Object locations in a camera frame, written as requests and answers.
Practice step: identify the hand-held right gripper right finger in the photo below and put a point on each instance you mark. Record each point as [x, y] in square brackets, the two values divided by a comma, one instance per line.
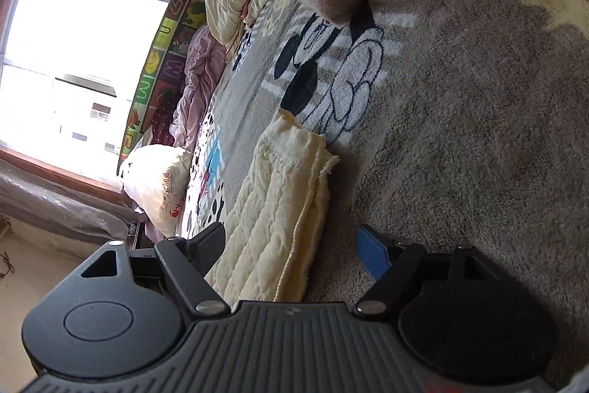
[372, 251]

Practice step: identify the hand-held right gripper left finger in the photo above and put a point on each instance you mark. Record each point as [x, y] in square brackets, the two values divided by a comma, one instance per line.
[208, 246]

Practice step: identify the white plastic bag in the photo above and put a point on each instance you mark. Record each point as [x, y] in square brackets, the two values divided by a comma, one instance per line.
[156, 186]

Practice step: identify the pink duvet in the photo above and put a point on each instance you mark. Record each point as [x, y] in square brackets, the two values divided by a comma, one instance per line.
[198, 84]

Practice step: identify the cream quilted pants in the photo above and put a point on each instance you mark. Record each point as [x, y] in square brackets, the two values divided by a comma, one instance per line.
[276, 213]

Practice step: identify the plastic-covered window sill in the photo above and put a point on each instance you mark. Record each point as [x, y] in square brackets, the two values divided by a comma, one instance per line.
[60, 204]

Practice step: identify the colourful alphabet play mat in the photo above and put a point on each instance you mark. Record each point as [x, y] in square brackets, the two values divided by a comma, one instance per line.
[161, 52]

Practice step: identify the printed cartoon blanket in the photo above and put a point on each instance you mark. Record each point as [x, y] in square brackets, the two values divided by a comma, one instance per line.
[460, 121]

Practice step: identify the cream comforter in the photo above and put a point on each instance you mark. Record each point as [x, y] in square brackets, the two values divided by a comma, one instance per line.
[230, 1]

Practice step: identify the window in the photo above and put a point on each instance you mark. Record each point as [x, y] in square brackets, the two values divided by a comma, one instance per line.
[78, 66]

